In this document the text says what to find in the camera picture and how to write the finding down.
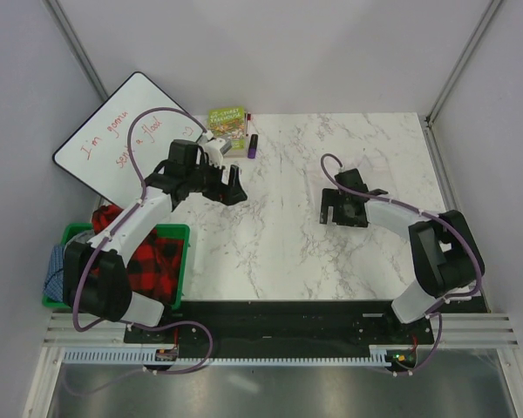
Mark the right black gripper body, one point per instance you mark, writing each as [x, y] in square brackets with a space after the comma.
[332, 198]

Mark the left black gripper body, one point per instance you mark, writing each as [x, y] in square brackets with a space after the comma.
[212, 186]

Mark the white long sleeve shirt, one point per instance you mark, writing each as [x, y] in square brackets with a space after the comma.
[374, 169]

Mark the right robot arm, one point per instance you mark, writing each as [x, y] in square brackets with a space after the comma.
[446, 260]

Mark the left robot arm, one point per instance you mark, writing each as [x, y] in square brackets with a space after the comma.
[95, 274]

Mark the green plastic bin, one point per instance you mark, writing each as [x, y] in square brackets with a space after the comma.
[74, 228]

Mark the purple marker pen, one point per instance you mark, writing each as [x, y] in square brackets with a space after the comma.
[252, 146]

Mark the green paperback book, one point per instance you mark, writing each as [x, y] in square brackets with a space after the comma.
[230, 123]

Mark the red black plaid shirt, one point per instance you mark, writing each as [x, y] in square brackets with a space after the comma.
[155, 266]

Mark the white whiteboard with red writing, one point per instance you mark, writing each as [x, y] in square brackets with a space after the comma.
[98, 152]

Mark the grey shirt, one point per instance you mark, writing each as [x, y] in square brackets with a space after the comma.
[81, 237]

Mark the blue checked shirt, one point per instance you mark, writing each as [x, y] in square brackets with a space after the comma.
[54, 278]

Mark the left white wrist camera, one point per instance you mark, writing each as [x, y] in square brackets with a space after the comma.
[215, 148]

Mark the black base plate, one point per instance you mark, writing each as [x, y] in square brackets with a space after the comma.
[283, 327]

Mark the white slotted cable duct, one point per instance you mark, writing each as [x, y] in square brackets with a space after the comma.
[141, 356]

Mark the aluminium rail frame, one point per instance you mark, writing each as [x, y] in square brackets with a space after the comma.
[61, 333]

